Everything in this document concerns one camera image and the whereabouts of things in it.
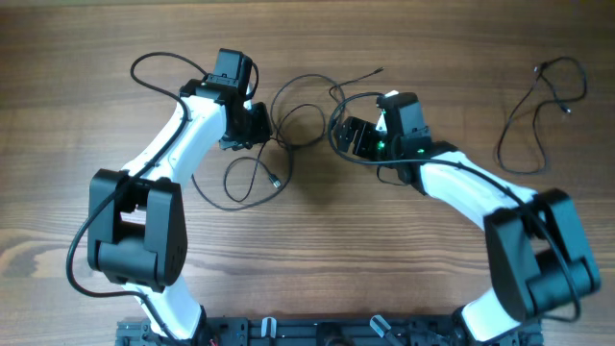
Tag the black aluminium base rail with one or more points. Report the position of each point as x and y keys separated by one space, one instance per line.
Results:
x=327 y=331

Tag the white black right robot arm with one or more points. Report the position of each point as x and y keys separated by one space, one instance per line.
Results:
x=538 y=254

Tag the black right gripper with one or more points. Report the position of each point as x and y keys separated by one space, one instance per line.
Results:
x=350 y=133

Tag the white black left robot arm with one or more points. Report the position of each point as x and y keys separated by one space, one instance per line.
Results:
x=136 y=232

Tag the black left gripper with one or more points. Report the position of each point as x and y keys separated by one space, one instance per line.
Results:
x=260 y=123

